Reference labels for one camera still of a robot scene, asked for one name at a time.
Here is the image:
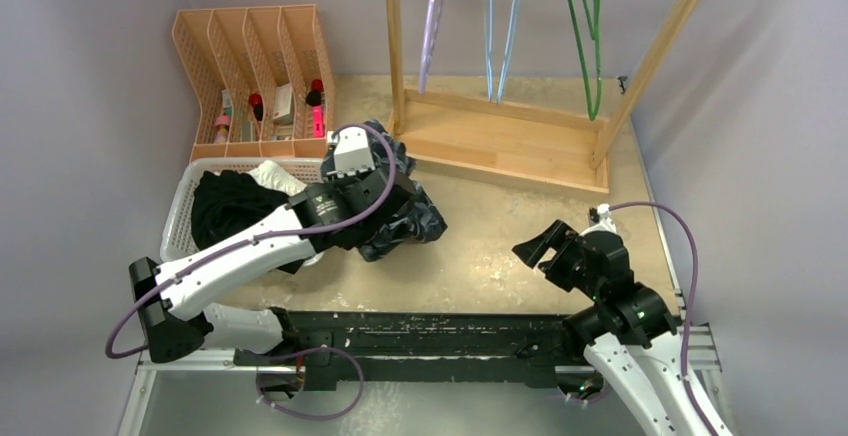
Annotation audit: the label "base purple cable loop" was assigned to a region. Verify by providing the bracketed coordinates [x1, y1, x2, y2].
[255, 344, 366, 421]

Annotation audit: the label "light blue hanger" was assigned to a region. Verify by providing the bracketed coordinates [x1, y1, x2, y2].
[483, 0, 494, 101]
[496, 0, 522, 104]

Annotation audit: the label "pink highlighter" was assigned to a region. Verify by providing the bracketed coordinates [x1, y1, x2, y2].
[312, 105, 327, 138]

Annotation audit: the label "white small box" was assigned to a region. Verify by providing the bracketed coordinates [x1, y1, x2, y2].
[272, 83, 296, 126]

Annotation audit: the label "green hanger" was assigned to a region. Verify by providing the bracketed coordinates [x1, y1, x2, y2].
[566, 0, 602, 121]

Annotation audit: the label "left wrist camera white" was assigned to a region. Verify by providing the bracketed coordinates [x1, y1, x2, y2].
[328, 125, 376, 179]

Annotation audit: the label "white shorts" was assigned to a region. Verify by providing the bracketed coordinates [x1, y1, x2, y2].
[247, 160, 307, 196]

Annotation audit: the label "black patterned shorts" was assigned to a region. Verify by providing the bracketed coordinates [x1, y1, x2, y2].
[320, 120, 449, 263]

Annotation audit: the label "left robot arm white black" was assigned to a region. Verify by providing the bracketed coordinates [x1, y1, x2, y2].
[128, 169, 417, 365]

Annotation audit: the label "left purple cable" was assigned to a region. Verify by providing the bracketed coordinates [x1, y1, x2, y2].
[104, 122, 399, 360]

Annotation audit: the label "peach plastic file organizer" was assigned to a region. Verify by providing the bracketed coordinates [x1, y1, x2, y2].
[171, 4, 336, 160]

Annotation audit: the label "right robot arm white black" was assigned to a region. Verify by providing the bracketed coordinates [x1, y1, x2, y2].
[512, 216, 732, 435]

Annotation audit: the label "red black marker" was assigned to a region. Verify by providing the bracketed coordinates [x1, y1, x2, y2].
[248, 92, 264, 122]

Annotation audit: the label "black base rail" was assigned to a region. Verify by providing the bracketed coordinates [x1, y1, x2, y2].
[234, 311, 587, 391]

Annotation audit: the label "white plastic basket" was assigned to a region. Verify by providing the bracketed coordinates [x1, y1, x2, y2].
[159, 157, 322, 262]

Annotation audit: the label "plain black shorts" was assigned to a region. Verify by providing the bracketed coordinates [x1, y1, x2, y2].
[191, 170, 291, 250]

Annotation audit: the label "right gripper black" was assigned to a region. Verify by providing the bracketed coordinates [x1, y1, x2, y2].
[513, 219, 604, 300]

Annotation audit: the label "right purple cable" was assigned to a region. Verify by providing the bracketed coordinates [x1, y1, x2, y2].
[606, 201, 720, 436]

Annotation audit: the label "wooden clothes rack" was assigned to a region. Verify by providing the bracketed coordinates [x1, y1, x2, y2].
[385, 0, 700, 194]

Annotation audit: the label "lilac hanger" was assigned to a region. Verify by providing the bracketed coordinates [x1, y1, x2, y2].
[418, 0, 444, 94]

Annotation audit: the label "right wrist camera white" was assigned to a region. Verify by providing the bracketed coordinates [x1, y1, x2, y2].
[584, 204, 618, 234]

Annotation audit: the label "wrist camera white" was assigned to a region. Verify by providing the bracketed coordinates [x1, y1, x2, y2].
[584, 204, 618, 234]
[328, 125, 376, 179]

